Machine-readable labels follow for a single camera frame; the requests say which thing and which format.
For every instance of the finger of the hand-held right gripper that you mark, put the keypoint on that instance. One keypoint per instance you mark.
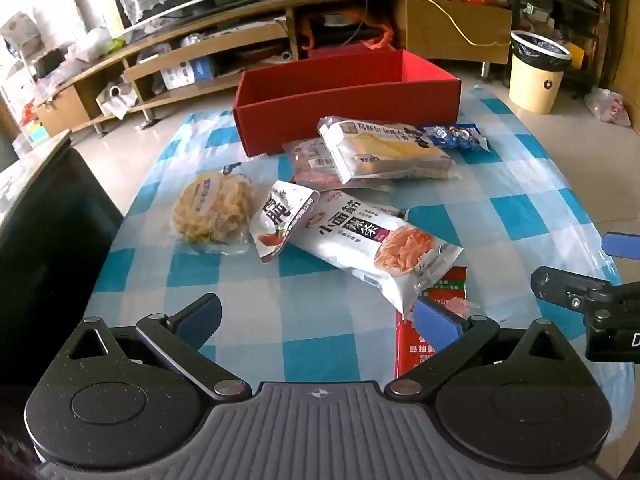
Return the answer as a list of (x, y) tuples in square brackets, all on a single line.
[(555, 285), (622, 245)]

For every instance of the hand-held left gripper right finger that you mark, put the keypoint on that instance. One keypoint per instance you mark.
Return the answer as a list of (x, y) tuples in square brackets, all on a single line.
[(440, 325)]

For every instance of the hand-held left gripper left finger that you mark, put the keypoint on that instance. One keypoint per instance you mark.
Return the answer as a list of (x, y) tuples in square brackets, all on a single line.
[(200, 317)]

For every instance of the red snack packet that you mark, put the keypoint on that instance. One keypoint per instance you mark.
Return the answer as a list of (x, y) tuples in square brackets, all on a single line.
[(407, 350)]

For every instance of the round cookie packet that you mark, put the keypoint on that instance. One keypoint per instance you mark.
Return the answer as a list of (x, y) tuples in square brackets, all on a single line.
[(212, 205)]

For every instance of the large white spicy strips packet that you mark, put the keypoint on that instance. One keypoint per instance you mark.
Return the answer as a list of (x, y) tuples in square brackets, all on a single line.
[(360, 240)]

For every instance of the small white chili snack packet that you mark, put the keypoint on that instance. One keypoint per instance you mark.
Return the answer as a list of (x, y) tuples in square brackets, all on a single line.
[(280, 220)]

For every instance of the blue candy packet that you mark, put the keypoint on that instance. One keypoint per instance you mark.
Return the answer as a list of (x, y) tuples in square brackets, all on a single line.
[(455, 137)]

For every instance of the sliced bread packet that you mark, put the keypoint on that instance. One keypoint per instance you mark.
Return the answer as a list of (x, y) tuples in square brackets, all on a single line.
[(380, 152)]

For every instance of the pink sausage packet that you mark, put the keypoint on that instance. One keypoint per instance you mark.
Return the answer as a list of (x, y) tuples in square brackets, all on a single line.
[(310, 160)]

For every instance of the red cardboard box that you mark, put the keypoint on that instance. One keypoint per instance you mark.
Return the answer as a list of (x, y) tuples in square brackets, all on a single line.
[(350, 110)]

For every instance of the blue white checkered tablecloth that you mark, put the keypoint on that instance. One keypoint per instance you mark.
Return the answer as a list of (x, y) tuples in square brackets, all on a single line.
[(500, 195)]

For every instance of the white plastic bag with red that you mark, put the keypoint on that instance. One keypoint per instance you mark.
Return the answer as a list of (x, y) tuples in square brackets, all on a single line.
[(607, 107)]

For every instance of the dark furniture piece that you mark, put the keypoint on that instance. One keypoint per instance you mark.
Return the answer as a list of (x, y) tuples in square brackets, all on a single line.
[(50, 240)]

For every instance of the cream trash bin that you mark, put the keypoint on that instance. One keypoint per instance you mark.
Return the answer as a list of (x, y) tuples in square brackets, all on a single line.
[(535, 85)]

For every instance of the white paper bag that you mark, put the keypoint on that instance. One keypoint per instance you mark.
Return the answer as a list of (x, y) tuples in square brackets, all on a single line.
[(117, 102)]

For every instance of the dark metal shelf rack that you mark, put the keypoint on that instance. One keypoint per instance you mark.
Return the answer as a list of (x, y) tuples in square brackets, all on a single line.
[(590, 5)]

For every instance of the blue white carton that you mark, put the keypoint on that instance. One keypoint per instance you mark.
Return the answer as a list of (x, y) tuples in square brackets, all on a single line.
[(187, 72)]

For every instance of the wooden tv stand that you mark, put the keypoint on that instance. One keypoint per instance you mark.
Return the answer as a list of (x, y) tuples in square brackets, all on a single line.
[(240, 35)]

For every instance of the red flat box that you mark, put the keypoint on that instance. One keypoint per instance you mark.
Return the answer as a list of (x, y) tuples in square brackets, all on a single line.
[(350, 51)]

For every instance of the orange plastic bag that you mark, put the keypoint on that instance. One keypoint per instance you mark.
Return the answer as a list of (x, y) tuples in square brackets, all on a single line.
[(382, 40)]

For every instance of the flat screen television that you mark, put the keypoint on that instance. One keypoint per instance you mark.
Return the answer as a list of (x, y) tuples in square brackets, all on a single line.
[(210, 2)]

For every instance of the white printed carton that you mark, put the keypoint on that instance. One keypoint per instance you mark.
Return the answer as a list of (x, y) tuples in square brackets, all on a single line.
[(20, 32)]

